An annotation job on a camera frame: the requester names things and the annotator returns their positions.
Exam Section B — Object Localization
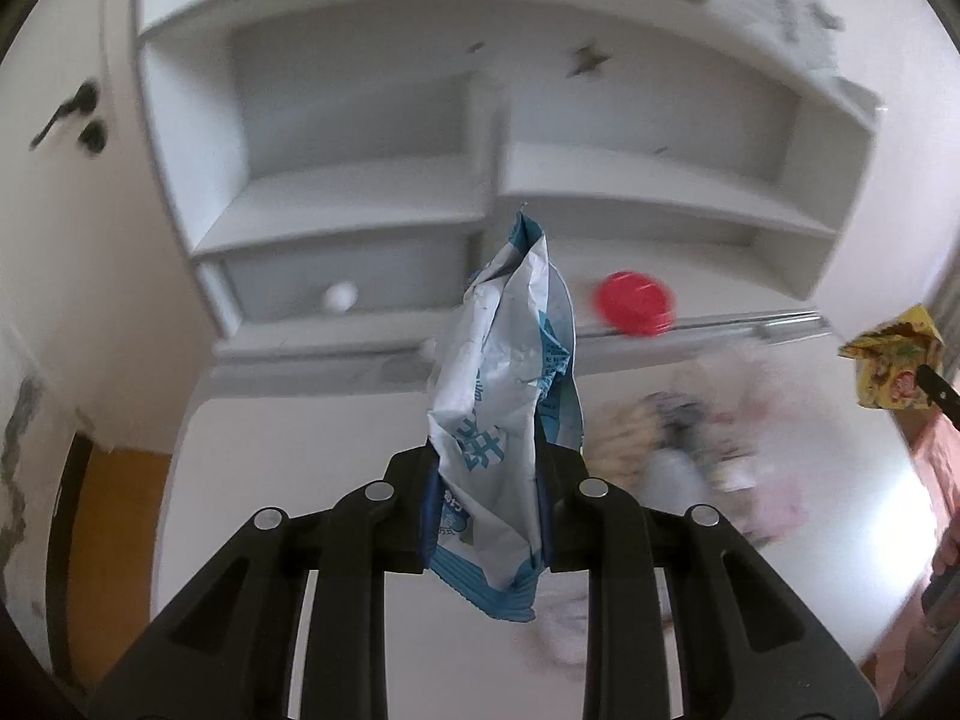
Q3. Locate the yellow snack wrapper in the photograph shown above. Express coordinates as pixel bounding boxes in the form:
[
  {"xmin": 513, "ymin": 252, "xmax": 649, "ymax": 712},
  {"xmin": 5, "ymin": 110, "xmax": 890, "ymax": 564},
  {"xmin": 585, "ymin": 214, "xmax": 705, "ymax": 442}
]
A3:
[{"xmin": 838, "ymin": 304, "xmax": 946, "ymax": 411}]

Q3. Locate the blue white snack wrapper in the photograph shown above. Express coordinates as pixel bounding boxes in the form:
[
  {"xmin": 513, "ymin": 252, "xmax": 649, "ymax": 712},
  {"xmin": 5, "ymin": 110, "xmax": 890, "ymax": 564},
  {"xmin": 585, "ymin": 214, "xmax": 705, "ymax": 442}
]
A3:
[{"xmin": 428, "ymin": 215, "xmax": 584, "ymax": 622}]

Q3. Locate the pink bed cover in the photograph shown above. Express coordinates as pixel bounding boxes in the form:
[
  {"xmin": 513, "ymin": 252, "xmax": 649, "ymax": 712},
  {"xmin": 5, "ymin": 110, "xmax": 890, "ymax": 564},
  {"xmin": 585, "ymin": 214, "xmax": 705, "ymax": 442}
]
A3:
[{"xmin": 862, "ymin": 411, "xmax": 958, "ymax": 707}]

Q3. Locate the clear plastic bag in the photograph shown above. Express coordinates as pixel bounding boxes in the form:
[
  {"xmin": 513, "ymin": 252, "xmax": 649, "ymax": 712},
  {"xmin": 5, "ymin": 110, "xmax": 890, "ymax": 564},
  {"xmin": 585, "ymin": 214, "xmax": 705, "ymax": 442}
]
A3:
[{"xmin": 584, "ymin": 358, "xmax": 807, "ymax": 546}]

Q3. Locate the red plastic lid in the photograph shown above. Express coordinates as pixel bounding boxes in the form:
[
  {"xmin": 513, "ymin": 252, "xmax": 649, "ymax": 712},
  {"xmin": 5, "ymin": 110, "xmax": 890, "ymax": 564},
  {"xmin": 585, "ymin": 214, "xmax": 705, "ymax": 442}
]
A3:
[{"xmin": 592, "ymin": 270, "xmax": 675, "ymax": 338}]

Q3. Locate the white round drawer knob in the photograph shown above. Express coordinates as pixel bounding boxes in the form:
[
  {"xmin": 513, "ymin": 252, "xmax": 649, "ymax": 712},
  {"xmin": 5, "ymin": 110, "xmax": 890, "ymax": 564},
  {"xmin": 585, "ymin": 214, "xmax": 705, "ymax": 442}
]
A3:
[{"xmin": 322, "ymin": 281, "xmax": 359, "ymax": 316}]

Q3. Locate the white desk hutch shelf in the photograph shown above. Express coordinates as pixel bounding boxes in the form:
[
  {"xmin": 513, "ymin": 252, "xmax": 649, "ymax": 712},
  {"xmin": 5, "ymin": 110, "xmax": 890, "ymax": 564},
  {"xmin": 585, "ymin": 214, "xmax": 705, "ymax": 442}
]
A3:
[{"xmin": 133, "ymin": 0, "xmax": 882, "ymax": 359}]

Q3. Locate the black door handle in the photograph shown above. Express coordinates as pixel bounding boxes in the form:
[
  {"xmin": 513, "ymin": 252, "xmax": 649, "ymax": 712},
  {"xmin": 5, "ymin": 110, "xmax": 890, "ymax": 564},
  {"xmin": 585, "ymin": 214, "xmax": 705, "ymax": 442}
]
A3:
[{"xmin": 29, "ymin": 80, "xmax": 107, "ymax": 156}]

